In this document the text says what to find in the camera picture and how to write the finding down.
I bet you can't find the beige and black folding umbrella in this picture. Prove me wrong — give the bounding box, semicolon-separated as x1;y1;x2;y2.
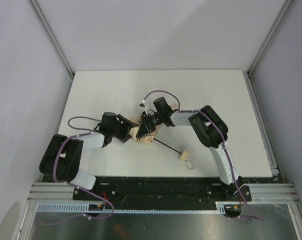
129;103;195;170

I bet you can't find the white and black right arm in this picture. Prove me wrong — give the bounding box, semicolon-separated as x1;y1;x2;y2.
133;97;239;186

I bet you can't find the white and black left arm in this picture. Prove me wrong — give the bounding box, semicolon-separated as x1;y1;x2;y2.
39;112;139;190

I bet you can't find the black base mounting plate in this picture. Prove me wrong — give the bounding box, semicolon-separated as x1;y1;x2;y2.
73;176;252;211

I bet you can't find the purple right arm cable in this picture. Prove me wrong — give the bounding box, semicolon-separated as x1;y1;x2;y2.
143;89;263;221

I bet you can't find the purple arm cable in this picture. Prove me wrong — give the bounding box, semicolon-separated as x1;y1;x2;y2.
143;89;263;221
38;116;115;226

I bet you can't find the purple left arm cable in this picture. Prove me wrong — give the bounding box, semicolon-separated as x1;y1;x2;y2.
38;116;115;226

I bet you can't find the front aluminium frame rail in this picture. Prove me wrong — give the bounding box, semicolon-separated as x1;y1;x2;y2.
27;182;299;204

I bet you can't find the grey slotted cable duct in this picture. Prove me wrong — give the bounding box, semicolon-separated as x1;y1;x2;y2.
36;202;231;215

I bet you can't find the left aluminium frame post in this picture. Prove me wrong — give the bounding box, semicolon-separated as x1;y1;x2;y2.
28;0;75;80

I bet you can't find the aluminium frame post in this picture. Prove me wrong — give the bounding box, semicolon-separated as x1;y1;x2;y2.
247;0;296;76
28;0;75;80

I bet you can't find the right aluminium frame post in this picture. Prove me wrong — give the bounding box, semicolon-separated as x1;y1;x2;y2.
247;0;296;76

